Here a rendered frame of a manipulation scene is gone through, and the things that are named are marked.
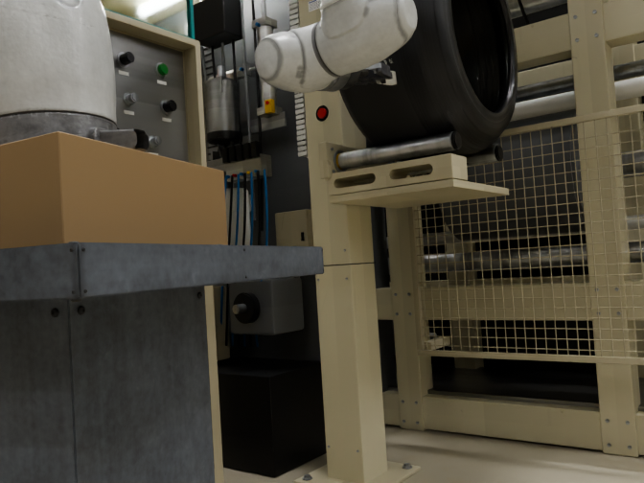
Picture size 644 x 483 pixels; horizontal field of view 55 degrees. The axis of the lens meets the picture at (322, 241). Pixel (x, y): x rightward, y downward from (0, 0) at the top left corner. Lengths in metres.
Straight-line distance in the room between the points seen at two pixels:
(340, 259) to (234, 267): 1.11
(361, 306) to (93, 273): 1.35
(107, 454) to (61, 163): 0.29
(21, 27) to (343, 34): 0.51
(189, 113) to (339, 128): 0.42
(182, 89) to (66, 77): 1.06
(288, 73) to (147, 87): 0.69
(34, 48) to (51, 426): 0.40
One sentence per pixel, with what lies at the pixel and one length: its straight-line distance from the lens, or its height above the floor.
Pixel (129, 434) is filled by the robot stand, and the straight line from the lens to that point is 0.71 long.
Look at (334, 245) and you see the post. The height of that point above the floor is 0.68.
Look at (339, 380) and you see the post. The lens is 1.79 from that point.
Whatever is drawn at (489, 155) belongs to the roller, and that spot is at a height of 0.89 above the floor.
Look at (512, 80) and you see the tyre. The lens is 1.86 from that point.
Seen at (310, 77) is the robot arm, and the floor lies 0.96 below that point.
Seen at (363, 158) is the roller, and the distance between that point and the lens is 1.62.
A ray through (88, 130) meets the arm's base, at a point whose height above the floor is 0.79.
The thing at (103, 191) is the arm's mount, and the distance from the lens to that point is 0.65.
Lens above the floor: 0.62
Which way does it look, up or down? 2 degrees up
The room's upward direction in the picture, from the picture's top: 4 degrees counter-clockwise
